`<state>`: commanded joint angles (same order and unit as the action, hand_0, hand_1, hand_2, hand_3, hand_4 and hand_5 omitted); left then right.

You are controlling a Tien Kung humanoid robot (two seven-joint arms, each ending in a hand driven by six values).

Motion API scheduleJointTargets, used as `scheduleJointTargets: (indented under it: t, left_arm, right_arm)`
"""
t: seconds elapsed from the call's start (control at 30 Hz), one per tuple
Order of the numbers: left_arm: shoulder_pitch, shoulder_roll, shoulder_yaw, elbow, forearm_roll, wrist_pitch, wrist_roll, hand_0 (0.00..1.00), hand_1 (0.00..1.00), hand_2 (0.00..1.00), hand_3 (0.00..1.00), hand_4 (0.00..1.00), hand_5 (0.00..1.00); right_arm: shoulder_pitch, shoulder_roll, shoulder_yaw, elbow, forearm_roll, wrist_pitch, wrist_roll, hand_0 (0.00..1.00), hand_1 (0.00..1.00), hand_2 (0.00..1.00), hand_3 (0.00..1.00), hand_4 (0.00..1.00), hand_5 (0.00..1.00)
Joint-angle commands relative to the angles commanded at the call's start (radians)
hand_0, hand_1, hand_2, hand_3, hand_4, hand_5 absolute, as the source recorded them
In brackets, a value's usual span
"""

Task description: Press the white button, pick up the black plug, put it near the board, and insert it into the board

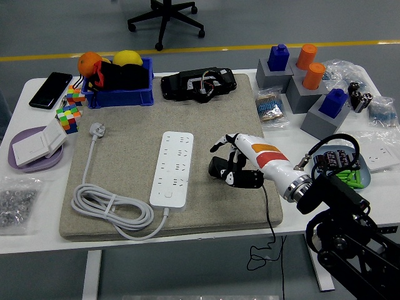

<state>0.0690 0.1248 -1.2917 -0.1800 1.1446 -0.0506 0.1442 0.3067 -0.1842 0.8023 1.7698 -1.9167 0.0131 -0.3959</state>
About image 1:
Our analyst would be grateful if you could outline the white table leg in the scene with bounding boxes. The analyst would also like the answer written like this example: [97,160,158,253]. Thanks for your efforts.
[81,249,103,300]
[304,234,336,292]

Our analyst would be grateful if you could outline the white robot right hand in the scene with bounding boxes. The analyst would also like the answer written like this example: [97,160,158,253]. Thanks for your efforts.
[208,132,306,199]

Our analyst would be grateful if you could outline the clear plastic bag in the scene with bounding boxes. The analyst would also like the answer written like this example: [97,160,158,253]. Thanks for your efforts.
[340,129,400,174]

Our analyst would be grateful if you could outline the blue square peg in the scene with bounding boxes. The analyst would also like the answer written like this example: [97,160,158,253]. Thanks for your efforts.
[318,88,349,119]
[267,44,290,72]

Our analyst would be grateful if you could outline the bundle of black capacitors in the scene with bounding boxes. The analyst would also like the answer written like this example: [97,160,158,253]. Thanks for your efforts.
[347,81,374,113]

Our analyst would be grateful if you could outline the white wall switch panel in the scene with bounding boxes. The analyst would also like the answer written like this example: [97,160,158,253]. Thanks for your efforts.
[11,118,68,168]

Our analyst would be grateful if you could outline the blue-grey tray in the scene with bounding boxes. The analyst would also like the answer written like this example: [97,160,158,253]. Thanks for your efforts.
[313,144,372,192]

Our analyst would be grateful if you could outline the black office chair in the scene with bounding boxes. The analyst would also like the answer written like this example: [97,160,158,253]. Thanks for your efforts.
[127,0,206,52]

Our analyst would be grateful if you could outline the purple tray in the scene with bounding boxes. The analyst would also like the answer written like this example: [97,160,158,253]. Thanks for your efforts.
[7,126,65,174]

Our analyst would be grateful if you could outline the colourful puzzle cube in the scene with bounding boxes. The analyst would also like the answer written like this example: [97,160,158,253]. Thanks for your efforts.
[55,104,82,135]
[66,84,86,107]

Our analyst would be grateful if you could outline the white power strip with cable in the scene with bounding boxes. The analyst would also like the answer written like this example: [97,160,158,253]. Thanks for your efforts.
[71,122,194,241]

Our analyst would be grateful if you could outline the black electronic device with wires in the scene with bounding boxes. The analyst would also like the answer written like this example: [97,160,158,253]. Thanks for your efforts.
[161,67,238,103]

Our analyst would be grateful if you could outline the pile of green batteries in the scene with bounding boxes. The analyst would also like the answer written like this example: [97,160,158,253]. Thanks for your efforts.
[336,168,365,189]

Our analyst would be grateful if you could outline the clear bag of metal nuts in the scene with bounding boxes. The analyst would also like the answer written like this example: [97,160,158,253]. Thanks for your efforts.
[0,176,44,236]

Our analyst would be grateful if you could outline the white wall socket panel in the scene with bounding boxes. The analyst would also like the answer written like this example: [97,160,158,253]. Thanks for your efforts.
[364,145,400,173]

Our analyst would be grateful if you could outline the blue plastic bin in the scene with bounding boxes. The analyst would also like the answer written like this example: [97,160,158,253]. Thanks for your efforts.
[81,57,155,109]

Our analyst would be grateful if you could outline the black smartphone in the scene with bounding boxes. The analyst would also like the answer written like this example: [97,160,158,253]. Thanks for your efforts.
[28,71,73,110]

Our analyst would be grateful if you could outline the black pouch with red lining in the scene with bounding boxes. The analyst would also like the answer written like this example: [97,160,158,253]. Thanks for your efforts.
[81,60,150,93]

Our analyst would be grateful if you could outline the orange fruit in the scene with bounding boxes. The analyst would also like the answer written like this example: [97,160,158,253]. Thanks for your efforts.
[77,51,103,78]

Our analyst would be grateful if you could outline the clear bag of striped resistors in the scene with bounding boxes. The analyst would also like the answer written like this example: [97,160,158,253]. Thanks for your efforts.
[254,87,291,131]

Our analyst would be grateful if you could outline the grey socket block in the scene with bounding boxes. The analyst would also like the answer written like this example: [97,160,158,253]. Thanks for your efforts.
[289,57,313,78]
[255,58,294,90]
[300,94,351,141]
[286,74,329,115]

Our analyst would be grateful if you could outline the crumpled clear bag of parts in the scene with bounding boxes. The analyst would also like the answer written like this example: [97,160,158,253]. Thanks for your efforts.
[321,59,373,91]

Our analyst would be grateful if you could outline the grey-brown mat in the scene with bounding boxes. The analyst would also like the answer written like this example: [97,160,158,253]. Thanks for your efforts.
[58,73,284,241]

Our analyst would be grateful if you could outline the clear bag of blue resistors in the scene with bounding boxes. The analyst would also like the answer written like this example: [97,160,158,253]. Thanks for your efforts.
[367,96,399,129]

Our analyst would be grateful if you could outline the black plug with cord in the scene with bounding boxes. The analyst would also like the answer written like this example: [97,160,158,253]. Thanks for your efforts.
[208,156,286,300]

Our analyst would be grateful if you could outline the orange cylinder peg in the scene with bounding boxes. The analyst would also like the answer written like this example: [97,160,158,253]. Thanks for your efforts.
[296,43,318,71]
[302,62,326,91]

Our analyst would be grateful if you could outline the pile of dark capacitors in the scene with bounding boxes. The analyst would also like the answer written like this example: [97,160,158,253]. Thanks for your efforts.
[314,149,362,173]

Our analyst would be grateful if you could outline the large yellow citrus fruit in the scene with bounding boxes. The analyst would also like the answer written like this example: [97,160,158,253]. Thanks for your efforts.
[112,49,144,67]

